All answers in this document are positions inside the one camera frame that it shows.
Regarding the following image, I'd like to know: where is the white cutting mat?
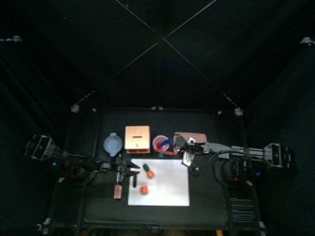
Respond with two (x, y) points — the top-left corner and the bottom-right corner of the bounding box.
(127, 158), (191, 207)

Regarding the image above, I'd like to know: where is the blue toy utensil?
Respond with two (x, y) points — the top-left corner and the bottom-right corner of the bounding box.
(159, 138), (173, 149)

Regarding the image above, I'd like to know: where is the white text label sticker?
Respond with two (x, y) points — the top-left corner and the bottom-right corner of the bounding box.
(228, 197), (256, 225)

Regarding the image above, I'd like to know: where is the orange wooden box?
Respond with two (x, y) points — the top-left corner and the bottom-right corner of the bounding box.
(123, 124), (151, 155)

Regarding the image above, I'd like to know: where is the pink plastic cup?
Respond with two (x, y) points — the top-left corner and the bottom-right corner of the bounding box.
(151, 135), (175, 156)

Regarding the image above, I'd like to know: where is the pink handled toy knife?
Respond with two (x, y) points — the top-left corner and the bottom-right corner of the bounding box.
(113, 173), (124, 201)

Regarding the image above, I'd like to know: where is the toy carrot with green top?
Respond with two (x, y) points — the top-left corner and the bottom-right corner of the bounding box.
(141, 163), (156, 179)

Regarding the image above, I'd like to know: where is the red toy utensil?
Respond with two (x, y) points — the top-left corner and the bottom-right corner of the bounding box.
(153, 146), (179, 156)

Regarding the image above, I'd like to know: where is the light blue plastic bowl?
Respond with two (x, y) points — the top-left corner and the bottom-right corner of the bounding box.
(103, 132), (124, 158)

